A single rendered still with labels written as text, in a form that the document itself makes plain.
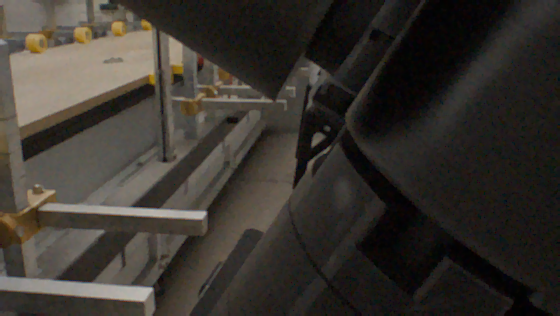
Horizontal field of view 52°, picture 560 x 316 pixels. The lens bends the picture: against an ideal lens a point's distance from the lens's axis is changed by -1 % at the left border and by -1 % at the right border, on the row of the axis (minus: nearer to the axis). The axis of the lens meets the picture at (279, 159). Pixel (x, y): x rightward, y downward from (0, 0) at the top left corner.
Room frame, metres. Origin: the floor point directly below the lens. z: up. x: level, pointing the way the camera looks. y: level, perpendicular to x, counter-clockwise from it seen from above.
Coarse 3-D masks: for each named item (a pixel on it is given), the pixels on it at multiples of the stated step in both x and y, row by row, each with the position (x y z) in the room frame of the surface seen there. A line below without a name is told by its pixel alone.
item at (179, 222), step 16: (48, 208) 0.87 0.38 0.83; (64, 208) 0.87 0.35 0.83; (80, 208) 0.87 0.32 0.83; (96, 208) 0.87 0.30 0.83; (112, 208) 0.88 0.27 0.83; (128, 208) 0.88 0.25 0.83; (48, 224) 0.87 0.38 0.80; (64, 224) 0.86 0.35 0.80; (80, 224) 0.86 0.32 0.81; (96, 224) 0.86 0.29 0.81; (112, 224) 0.85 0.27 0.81; (128, 224) 0.85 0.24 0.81; (144, 224) 0.84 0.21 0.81; (160, 224) 0.84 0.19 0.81; (176, 224) 0.84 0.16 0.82; (192, 224) 0.83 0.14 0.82
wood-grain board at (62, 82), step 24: (72, 48) 2.77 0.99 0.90; (96, 48) 2.76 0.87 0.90; (120, 48) 2.76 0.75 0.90; (144, 48) 2.75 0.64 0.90; (24, 72) 1.95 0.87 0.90; (48, 72) 1.95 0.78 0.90; (72, 72) 1.95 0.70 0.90; (96, 72) 1.94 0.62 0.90; (120, 72) 1.94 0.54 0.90; (144, 72) 1.94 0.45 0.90; (24, 96) 1.50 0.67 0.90; (48, 96) 1.49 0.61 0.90; (72, 96) 1.49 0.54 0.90; (96, 96) 1.51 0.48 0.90; (24, 120) 1.21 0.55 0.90; (48, 120) 1.26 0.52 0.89
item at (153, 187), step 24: (240, 96) 2.56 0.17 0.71; (216, 120) 2.07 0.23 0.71; (192, 144) 1.75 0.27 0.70; (216, 144) 1.99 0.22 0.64; (168, 168) 1.50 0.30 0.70; (192, 168) 1.68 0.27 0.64; (120, 192) 1.30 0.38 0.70; (144, 192) 1.31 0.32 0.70; (168, 192) 1.46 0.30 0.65; (72, 240) 1.03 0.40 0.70; (96, 240) 1.04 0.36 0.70; (120, 240) 1.14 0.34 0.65; (48, 264) 0.93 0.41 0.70; (72, 264) 0.93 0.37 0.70; (96, 264) 1.02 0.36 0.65; (0, 312) 0.77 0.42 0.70
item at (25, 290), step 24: (0, 288) 0.61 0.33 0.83; (24, 288) 0.61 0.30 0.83; (48, 288) 0.61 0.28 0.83; (72, 288) 0.61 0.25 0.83; (96, 288) 0.61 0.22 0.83; (120, 288) 0.61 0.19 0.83; (144, 288) 0.61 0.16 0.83; (24, 312) 0.61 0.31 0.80; (48, 312) 0.60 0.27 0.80; (72, 312) 0.60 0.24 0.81; (96, 312) 0.59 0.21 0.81; (120, 312) 0.59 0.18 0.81; (144, 312) 0.58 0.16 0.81
